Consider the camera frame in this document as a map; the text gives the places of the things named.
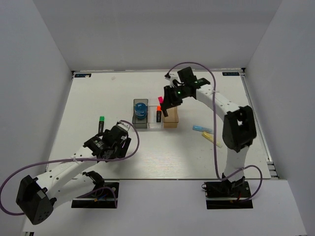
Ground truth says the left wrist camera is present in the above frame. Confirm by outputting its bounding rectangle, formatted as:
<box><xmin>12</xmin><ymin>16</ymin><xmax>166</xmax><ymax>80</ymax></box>
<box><xmin>116</xmin><ymin>120</ymin><xmax>130</xmax><ymax>132</ymax></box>

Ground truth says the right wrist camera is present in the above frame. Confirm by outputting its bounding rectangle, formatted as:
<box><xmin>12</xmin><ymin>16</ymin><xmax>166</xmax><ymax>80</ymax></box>
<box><xmin>164</xmin><ymin>73</ymin><xmax>178</xmax><ymax>88</ymax></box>

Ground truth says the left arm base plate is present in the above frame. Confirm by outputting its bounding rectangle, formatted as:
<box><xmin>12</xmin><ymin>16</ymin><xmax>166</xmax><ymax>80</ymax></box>
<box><xmin>71</xmin><ymin>182</ymin><xmax>120</xmax><ymax>209</ymax></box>

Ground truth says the pink cap highlighter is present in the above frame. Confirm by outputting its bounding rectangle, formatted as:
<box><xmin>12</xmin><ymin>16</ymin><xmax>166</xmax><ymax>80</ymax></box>
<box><xmin>158</xmin><ymin>96</ymin><xmax>168</xmax><ymax>117</ymax></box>

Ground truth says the light blue pen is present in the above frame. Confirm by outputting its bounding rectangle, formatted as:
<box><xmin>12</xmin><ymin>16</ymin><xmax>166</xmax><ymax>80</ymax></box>
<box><xmin>192</xmin><ymin>125</ymin><xmax>214</xmax><ymax>134</ymax></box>

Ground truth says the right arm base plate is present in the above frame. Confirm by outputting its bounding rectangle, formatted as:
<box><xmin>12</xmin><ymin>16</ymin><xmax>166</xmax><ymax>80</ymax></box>
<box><xmin>201</xmin><ymin>181</ymin><xmax>253</xmax><ymax>210</ymax></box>

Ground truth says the blue tape roll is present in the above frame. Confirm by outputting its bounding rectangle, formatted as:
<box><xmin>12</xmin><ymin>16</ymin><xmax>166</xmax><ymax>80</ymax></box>
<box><xmin>134</xmin><ymin>102</ymin><xmax>148</xmax><ymax>119</ymax></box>

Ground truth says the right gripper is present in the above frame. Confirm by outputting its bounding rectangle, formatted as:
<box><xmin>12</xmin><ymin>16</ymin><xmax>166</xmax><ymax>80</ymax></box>
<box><xmin>161</xmin><ymin>85</ymin><xmax>188</xmax><ymax>110</ymax></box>

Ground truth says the grey transparent container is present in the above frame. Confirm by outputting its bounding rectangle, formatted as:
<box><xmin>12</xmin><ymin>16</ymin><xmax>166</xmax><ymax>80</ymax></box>
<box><xmin>132</xmin><ymin>99</ymin><xmax>148</xmax><ymax>129</ymax></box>

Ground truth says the corner label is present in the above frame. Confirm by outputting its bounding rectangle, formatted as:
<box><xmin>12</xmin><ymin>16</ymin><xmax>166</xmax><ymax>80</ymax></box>
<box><xmin>74</xmin><ymin>73</ymin><xmax>92</xmax><ymax>78</ymax></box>
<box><xmin>222</xmin><ymin>72</ymin><xmax>240</xmax><ymax>76</ymax></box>

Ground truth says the pale yellow pen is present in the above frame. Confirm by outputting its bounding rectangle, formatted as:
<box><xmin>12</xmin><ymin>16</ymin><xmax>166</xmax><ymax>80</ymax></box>
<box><xmin>202</xmin><ymin>132</ymin><xmax>222</xmax><ymax>148</ymax></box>

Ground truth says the orange cap highlighter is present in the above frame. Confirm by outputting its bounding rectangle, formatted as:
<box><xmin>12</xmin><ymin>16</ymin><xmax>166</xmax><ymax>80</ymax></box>
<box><xmin>156</xmin><ymin>106</ymin><xmax>162</xmax><ymax>123</ymax></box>

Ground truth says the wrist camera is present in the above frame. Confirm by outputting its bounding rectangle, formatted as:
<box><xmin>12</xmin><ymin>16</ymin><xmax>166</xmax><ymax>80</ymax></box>
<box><xmin>164</xmin><ymin>73</ymin><xmax>178</xmax><ymax>88</ymax></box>
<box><xmin>116</xmin><ymin>120</ymin><xmax>130</xmax><ymax>132</ymax></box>

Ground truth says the clear transparent container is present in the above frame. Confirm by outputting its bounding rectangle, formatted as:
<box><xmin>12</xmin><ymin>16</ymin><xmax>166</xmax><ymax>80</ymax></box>
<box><xmin>147</xmin><ymin>98</ymin><xmax>162</xmax><ymax>129</ymax></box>

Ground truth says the purple cable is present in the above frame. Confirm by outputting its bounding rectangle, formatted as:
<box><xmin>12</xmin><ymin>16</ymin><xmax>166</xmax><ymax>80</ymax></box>
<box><xmin>0</xmin><ymin>119</ymin><xmax>140</xmax><ymax>216</ymax></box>
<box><xmin>167</xmin><ymin>61</ymin><xmax>265</xmax><ymax>204</ymax></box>

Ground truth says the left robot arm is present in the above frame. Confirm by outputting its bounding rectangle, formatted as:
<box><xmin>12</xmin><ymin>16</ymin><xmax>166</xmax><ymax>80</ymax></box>
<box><xmin>16</xmin><ymin>120</ymin><xmax>131</xmax><ymax>225</ymax></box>

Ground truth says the left corner label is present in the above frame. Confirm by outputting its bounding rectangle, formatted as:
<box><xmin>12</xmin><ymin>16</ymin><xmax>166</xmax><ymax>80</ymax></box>
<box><xmin>74</xmin><ymin>73</ymin><xmax>92</xmax><ymax>78</ymax></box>

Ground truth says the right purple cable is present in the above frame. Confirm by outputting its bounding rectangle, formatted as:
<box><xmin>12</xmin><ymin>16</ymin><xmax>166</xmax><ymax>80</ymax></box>
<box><xmin>167</xmin><ymin>61</ymin><xmax>265</xmax><ymax>204</ymax></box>

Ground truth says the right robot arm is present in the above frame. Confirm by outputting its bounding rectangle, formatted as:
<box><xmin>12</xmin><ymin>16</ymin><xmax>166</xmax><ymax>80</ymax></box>
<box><xmin>158</xmin><ymin>67</ymin><xmax>257</xmax><ymax>196</ymax></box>

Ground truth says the right corner label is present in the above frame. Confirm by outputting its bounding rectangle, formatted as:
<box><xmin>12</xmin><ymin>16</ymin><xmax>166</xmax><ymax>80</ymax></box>
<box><xmin>222</xmin><ymin>72</ymin><xmax>240</xmax><ymax>76</ymax></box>

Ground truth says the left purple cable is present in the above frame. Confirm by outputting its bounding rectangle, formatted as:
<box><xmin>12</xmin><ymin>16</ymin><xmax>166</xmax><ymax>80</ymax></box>
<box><xmin>0</xmin><ymin>119</ymin><xmax>140</xmax><ymax>216</ymax></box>

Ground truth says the amber transparent container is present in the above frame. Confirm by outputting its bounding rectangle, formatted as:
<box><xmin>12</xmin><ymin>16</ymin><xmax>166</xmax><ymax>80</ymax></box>
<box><xmin>162</xmin><ymin>107</ymin><xmax>179</xmax><ymax>128</ymax></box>

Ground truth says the green cap highlighter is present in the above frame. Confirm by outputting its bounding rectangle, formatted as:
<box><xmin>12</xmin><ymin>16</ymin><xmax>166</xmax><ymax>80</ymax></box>
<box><xmin>98</xmin><ymin>116</ymin><xmax>105</xmax><ymax>134</ymax></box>

